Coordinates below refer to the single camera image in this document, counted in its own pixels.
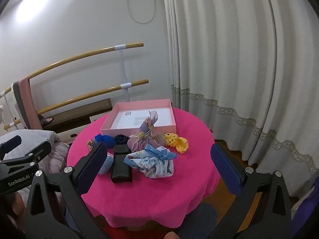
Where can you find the long wooden barre rail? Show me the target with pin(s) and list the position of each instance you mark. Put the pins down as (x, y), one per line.
(74, 57)

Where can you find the short wooden barre rail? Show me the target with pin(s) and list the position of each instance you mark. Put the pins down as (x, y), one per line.
(99, 91)

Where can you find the small yellow brown toy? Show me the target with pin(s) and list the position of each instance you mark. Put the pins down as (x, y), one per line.
(91, 143)

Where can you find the pink striped cloth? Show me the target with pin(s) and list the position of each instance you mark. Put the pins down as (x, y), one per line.
(59, 154)

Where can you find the pink cardboard box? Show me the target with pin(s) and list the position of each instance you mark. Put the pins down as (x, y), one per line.
(119, 131)

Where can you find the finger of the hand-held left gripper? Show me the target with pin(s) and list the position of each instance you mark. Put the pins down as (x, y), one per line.
(12, 141)
(41, 148)

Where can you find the white barre stand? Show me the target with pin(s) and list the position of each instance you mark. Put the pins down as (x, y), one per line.
(2, 94)
(122, 64)

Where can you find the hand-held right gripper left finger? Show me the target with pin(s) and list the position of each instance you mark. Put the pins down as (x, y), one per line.
(91, 168)

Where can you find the blue crochet toy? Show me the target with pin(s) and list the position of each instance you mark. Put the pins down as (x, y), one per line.
(106, 139)

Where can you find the person's right hand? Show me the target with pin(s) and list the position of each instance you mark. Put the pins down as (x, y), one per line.
(172, 235)

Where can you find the white lace-trimmed curtain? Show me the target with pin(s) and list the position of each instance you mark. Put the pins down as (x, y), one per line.
(236, 42)

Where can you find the yellow crochet toy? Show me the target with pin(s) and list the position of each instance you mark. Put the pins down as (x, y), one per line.
(180, 145)

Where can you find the blue printed cloth pouch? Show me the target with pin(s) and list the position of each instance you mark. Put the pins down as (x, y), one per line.
(154, 165)

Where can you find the light blue soft pouch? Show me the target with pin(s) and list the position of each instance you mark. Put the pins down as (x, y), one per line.
(107, 164)

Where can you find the black case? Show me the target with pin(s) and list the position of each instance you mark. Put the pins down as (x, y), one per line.
(121, 165)

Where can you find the purple organza pouch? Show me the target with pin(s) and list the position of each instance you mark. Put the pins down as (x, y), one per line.
(142, 142)

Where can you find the pink grey mat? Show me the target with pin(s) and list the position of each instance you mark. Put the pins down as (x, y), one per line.
(26, 99)

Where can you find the purple cloth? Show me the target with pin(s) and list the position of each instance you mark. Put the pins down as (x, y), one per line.
(306, 219)

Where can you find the white quilt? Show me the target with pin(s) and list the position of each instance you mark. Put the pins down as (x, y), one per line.
(37, 135)

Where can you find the navy crochet flower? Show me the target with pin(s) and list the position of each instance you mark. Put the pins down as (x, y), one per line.
(121, 139)

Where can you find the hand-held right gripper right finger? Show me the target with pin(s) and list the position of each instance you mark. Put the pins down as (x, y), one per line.
(226, 169)

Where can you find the low brown white cabinet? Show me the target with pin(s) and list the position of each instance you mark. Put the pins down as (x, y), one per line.
(74, 114)

